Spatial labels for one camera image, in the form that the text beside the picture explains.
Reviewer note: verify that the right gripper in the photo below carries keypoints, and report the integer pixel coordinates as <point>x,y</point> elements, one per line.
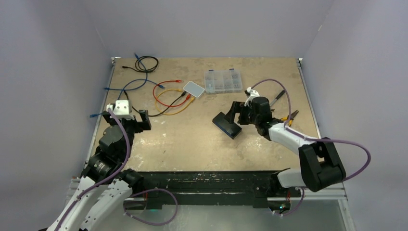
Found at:
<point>238,107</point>

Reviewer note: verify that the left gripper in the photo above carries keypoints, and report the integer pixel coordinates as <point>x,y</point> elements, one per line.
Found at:
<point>140,125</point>

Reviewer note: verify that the black rectangular box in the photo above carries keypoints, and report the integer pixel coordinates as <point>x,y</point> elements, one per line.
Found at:
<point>231,129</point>

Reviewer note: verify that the white network switch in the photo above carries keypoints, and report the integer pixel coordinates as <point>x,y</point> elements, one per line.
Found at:
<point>193,89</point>

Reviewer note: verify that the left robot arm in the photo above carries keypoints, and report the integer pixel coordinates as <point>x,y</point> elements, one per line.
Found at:
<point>104,182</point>

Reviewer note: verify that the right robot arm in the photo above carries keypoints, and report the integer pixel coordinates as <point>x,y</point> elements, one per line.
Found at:
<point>320,164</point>

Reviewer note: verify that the clear plastic organizer box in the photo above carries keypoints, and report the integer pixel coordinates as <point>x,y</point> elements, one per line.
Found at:
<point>223,81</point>

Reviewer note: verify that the hammer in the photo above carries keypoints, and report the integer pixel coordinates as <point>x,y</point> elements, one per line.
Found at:
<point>277,98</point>

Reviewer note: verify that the black mounting base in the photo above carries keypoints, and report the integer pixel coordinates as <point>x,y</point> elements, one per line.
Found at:
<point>235,188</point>

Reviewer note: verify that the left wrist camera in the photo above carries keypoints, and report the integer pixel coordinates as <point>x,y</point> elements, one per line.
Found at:
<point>121,109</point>

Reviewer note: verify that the yellow handled pliers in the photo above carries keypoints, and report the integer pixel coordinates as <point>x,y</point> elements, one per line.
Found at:
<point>290,118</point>

